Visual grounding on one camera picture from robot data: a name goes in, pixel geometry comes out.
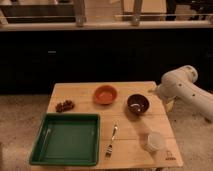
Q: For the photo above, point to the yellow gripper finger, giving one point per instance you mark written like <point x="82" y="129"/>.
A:
<point x="169" y="105"/>

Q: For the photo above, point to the dark brown bowl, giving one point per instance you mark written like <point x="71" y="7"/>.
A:
<point x="138" y="104"/>

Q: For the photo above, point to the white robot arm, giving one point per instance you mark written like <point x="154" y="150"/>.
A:
<point x="180" y="83"/>

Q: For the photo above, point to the green plastic tray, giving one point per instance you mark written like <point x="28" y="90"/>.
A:
<point x="67" y="140"/>

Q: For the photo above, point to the white plastic cup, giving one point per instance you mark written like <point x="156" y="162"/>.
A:
<point x="155" y="142"/>

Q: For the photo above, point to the wooden table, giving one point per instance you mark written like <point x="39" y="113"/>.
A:
<point x="127" y="152"/>

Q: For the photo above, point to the orange bowl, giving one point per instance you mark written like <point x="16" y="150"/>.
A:
<point x="105" y="95"/>

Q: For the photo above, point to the silver fork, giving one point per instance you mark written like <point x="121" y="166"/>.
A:
<point x="109" y="147"/>

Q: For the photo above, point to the bunch of dark grapes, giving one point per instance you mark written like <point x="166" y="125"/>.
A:
<point x="65" y="106"/>

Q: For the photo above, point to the black cabinet front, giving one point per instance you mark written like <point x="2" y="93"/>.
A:
<point x="34" y="61"/>

